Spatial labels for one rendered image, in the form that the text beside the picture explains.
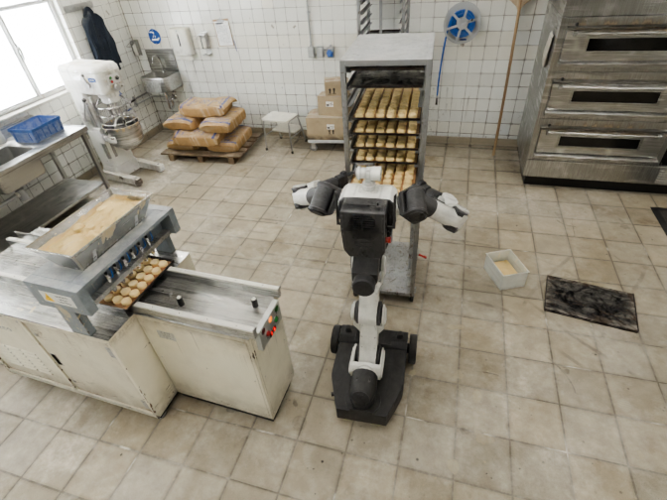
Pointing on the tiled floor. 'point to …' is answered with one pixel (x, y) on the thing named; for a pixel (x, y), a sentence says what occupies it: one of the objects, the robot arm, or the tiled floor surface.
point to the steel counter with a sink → (12, 181)
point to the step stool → (283, 125)
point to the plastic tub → (505, 269)
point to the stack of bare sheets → (592, 304)
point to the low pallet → (212, 152)
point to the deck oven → (599, 98)
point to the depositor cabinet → (84, 345)
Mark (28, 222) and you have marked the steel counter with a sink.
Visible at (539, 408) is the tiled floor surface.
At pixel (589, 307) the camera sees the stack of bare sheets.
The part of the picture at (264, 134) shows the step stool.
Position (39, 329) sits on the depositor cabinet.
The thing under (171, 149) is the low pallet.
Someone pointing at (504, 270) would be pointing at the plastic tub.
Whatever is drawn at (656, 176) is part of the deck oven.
